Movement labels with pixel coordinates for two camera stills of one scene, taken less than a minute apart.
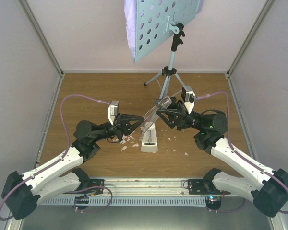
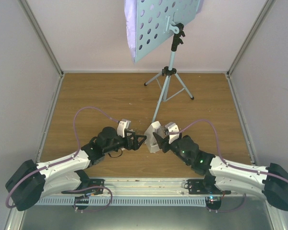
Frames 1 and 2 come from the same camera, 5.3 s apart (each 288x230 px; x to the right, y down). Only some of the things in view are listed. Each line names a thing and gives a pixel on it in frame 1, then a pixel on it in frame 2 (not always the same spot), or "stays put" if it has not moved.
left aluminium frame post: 46,43 stays put
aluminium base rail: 142,187 stays put
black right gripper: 181,118 to 162,143
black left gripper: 124,120 to 135,145
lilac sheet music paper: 130,15 stays put
